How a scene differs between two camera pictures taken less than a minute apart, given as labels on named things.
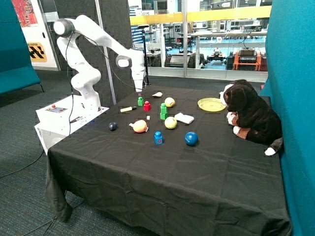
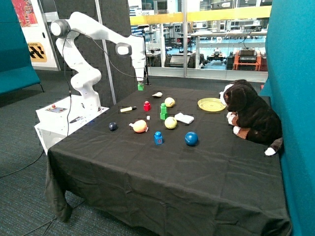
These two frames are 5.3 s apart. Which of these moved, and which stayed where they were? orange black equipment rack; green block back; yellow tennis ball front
Moved: green block back
Stayed: orange black equipment rack; yellow tennis ball front
